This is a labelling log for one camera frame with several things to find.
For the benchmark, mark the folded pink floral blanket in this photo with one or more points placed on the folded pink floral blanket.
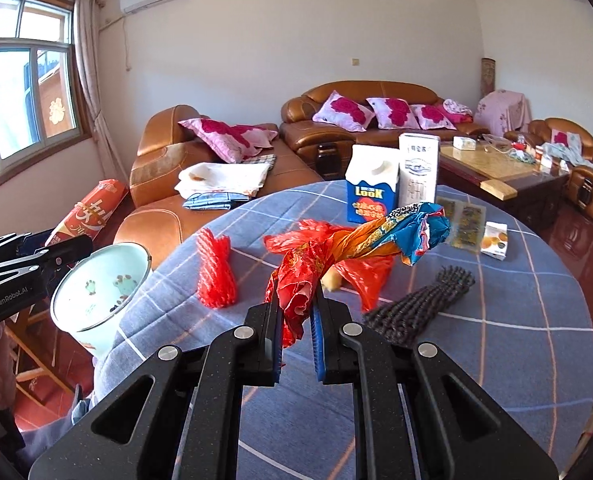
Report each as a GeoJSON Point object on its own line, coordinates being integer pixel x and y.
{"type": "Point", "coordinates": [457, 109]}

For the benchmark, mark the red foam fruit net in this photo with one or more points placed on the red foam fruit net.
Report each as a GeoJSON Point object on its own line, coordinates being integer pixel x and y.
{"type": "Point", "coordinates": [217, 270]}

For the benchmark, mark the black foam fruit net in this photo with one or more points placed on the black foam fruit net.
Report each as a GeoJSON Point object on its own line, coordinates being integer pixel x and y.
{"type": "Point", "coordinates": [416, 310]}

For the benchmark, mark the light blue giraffe print bucket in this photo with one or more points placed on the light blue giraffe print bucket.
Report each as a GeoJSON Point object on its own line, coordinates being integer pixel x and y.
{"type": "Point", "coordinates": [101, 285]}

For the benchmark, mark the tall white milk carton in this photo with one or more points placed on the tall white milk carton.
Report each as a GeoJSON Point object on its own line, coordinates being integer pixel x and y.
{"type": "Point", "coordinates": [419, 170]}

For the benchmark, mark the beige curtain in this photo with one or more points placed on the beige curtain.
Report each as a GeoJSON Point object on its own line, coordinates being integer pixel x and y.
{"type": "Point", "coordinates": [96, 110]}

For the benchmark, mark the colourful foil wrapper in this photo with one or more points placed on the colourful foil wrapper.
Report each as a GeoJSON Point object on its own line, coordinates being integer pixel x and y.
{"type": "Point", "coordinates": [296, 280]}

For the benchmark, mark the wooden chair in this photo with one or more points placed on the wooden chair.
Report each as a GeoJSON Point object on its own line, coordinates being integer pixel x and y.
{"type": "Point", "coordinates": [41, 360]}

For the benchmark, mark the light blue clothing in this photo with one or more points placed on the light blue clothing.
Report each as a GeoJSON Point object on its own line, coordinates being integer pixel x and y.
{"type": "Point", "coordinates": [571, 155]}

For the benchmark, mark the red bottle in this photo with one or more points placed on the red bottle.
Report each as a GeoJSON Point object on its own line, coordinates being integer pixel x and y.
{"type": "Point", "coordinates": [518, 146]}

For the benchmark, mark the red plastic bag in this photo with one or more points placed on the red plastic bag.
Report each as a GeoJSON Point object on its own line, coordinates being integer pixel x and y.
{"type": "Point", "coordinates": [371, 275]}

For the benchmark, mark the brown leather armchair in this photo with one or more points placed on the brown leather armchair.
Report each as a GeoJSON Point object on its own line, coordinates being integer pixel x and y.
{"type": "Point", "coordinates": [588, 185]}

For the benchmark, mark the brown leather chaise sofa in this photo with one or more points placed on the brown leather chaise sofa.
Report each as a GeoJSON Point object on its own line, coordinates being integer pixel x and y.
{"type": "Point", "coordinates": [151, 230]}

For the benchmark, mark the blue plaid tablecloth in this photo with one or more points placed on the blue plaid tablecloth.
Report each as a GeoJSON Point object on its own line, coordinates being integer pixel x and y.
{"type": "Point", "coordinates": [476, 385]}

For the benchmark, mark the tall brown patterned cylinder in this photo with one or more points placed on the tall brown patterned cylinder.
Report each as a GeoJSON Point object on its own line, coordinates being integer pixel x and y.
{"type": "Point", "coordinates": [488, 77]}

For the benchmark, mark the orange red snack bag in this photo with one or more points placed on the orange red snack bag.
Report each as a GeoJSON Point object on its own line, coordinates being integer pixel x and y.
{"type": "Point", "coordinates": [86, 215]}

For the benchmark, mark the blue white milk carton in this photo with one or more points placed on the blue white milk carton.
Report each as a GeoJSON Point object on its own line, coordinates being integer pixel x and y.
{"type": "Point", "coordinates": [371, 195]}

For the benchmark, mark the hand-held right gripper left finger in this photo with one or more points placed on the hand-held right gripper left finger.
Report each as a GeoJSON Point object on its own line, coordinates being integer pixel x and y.
{"type": "Point", "coordinates": [276, 367]}

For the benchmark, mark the yellow sponge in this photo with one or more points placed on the yellow sponge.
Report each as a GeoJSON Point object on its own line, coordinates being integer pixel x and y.
{"type": "Point", "coordinates": [332, 281]}

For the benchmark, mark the dark wooden coffee table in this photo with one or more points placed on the dark wooden coffee table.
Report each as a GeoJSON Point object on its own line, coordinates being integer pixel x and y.
{"type": "Point", "coordinates": [531, 195]}

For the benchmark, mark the pink floral pillow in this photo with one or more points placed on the pink floral pillow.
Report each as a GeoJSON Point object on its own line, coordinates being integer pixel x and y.
{"type": "Point", "coordinates": [344, 110]}
{"type": "Point", "coordinates": [394, 112]}
{"type": "Point", "coordinates": [432, 116]}
{"type": "Point", "coordinates": [226, 137]}
{"type": "Point", "coordinates": [566, 138]}

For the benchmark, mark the white air conditioner pipe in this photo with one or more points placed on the white air conditioner pipe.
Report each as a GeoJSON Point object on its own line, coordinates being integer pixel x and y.
{"type": "Point", "coordinates": [126, 42]}

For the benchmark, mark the transparent sachet strip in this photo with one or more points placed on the transparent sachet strip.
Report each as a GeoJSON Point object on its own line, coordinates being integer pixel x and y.
{"type": "Point", "coordinates": [464, 222]}

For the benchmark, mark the small white orange box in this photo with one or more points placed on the small white orange box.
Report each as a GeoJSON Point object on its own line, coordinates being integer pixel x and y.
{"type": "Point", "coordinates": [493, 241]}

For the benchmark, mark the checked cloth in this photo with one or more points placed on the checked cloth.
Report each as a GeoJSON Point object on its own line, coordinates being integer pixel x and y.
{"type": "Point", "coordinates": [261, 160]}

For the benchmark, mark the pink floral cloth cover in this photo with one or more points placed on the pink floral cloth cover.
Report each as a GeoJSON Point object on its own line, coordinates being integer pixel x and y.
{"type": "Point", "coordinates": [501, 110]}

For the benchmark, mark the person's left hand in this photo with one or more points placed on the person's left hand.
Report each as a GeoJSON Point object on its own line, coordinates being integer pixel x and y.
{"type": "Point", "coordinates": [7, 357]}

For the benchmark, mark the window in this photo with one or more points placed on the window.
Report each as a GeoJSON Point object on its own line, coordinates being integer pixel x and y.
{"type": "Point", "coordinates": [26, 95]}

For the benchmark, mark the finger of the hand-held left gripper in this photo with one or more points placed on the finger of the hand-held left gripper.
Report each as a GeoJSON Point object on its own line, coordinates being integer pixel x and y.
{"type": "Point", "coordinates": [51, 260]}
{"type": "Point", "coordinates": [21, 245]}

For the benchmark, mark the blue plaid folded cloth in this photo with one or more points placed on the blue plaid folded cloth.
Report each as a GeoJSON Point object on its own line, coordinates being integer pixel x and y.
{"type": "Point", "coordinates": [211, 201]}

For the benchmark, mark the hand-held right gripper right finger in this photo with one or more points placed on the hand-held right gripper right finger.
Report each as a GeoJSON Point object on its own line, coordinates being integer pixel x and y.
{"type": "Point", "coordinates": [319, 355]}

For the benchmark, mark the white folded cloth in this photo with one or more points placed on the white folded cloth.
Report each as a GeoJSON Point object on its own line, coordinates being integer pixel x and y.
{"type": "Point", "coordinates": [221, 177]}

